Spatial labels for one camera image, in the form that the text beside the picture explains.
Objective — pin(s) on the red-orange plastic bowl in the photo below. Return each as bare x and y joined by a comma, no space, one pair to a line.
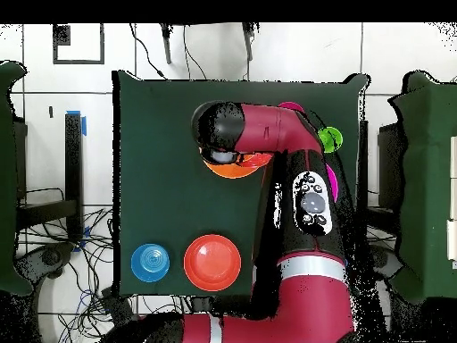
212,262
257,160

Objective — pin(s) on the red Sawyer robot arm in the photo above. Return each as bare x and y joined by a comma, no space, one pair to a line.
307,296

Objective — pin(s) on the large orange bowl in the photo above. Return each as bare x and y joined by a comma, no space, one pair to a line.
228,172

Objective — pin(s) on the dark green tablecloth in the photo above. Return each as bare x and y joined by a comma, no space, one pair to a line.
160,196

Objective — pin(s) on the large pink bowl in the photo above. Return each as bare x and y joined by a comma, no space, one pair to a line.
332,182

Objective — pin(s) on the small crimson bowl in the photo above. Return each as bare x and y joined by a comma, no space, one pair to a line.
291,105

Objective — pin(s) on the small translucent blue bowl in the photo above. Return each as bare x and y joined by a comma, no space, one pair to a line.
150,262

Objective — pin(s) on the green plastic cup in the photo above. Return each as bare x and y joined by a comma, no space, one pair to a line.
330,140

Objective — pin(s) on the black tripod leg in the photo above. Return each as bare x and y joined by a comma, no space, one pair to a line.
166,46
249,43

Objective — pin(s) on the black stand with blue tape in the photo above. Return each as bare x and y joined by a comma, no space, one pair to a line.
73,160

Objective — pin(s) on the black power brick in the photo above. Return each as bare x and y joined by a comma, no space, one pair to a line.
116,307

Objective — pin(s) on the green cloth side table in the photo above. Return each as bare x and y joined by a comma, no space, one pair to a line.
425,178
7,178

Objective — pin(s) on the black pedestal base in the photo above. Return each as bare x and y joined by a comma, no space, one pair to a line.
200,303

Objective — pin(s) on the black square frame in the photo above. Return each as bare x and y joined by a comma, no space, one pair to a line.
101,46

